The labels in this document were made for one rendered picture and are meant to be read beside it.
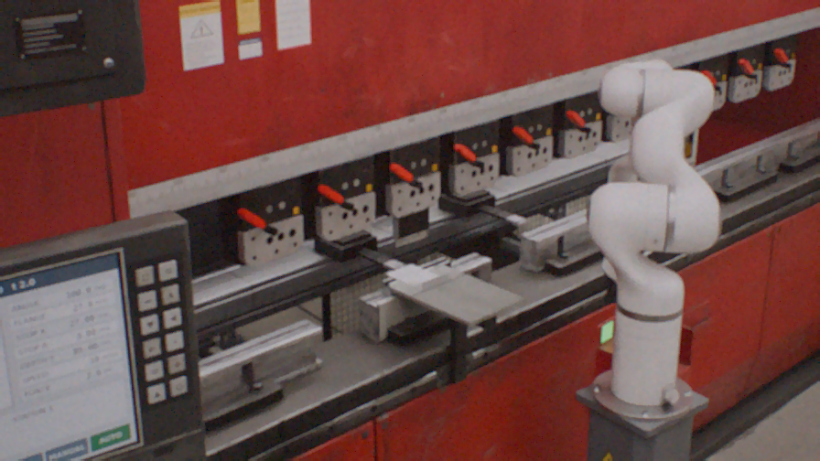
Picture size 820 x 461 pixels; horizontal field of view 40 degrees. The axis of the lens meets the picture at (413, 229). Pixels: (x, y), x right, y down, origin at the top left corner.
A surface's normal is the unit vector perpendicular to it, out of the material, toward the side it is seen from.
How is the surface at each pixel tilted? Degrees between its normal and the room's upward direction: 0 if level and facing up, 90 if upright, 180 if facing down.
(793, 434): 0
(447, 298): 0
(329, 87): 90
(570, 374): 90
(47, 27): 90
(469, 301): 0
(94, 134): 90
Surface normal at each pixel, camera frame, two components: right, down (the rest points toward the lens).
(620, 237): -0.08, 0.45
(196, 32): 0.68, 0.27
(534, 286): 0.00, -0.93
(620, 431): -0.79, 0.23
